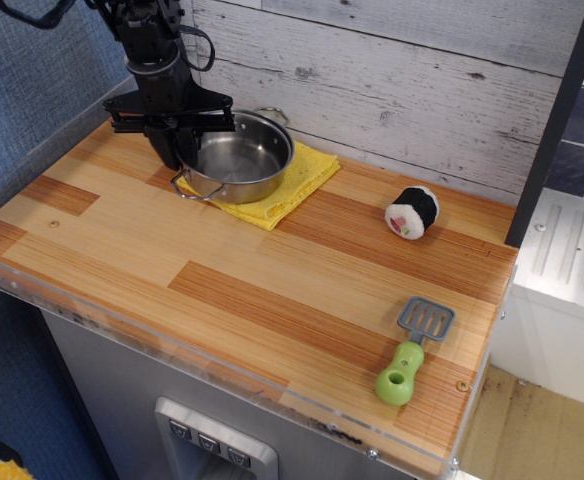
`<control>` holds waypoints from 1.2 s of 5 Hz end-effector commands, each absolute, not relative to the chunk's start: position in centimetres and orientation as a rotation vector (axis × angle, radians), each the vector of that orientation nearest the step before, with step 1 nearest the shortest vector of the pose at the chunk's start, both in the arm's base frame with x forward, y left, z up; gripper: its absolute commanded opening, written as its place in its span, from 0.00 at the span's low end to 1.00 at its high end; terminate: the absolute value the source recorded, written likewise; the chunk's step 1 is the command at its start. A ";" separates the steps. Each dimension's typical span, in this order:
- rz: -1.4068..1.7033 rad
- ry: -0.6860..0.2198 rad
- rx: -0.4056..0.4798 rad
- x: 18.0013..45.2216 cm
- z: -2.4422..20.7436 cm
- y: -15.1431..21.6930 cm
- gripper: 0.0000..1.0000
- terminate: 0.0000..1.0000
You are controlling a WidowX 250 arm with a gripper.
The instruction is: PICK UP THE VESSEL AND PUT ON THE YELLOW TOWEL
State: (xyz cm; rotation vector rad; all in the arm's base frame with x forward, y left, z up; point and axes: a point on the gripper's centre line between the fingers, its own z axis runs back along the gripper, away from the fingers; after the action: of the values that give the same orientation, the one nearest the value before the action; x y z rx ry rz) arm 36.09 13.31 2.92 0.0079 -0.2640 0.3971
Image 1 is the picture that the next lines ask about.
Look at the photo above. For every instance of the stainless steel pot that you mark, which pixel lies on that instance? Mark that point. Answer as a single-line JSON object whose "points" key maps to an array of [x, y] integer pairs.
{"points": [[242, 166]]}

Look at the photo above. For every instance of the yellow folded towel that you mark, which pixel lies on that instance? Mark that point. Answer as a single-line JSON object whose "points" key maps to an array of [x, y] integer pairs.
{"points": [[309, 170]]}

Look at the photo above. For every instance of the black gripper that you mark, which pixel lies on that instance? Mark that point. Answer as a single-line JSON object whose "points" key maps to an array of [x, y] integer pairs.
{"points": [[171, 109]]}

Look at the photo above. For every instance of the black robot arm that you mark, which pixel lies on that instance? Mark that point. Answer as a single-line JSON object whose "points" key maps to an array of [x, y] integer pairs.
{"points": [[150, 31]]}

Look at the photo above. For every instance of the silver dispenser button panel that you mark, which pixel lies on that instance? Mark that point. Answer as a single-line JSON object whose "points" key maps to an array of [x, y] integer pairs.
{"points": [[199, 447]]}

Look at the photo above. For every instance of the clear acrylic edge guard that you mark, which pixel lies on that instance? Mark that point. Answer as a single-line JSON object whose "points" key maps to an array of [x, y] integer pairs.
{"points": [[199, 296]]}

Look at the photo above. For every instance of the grey toy fridge cabinet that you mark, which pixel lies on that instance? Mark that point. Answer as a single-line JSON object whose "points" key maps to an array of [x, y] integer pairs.
{"points": [[246, 402]]}

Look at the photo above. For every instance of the dark grey right post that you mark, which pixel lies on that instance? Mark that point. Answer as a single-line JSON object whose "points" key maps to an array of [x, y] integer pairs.
{"points": [[565, 100]]}

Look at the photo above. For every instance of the plush sushi roll toy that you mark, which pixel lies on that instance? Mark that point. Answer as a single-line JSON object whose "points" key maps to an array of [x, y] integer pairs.
{"points": [[413, 212]]}

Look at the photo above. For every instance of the yellow object bottom left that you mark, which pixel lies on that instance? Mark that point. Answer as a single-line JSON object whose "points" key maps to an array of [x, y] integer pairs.
{"points": [[12, 471]]}

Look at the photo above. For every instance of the white ribbed cabinet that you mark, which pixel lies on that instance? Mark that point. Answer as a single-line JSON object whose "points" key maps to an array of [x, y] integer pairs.
{"points": [[540, 335]]}

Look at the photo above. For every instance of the grey green toy spatula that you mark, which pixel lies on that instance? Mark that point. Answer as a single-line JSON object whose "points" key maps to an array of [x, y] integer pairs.
{"points": [[424, 320]]}

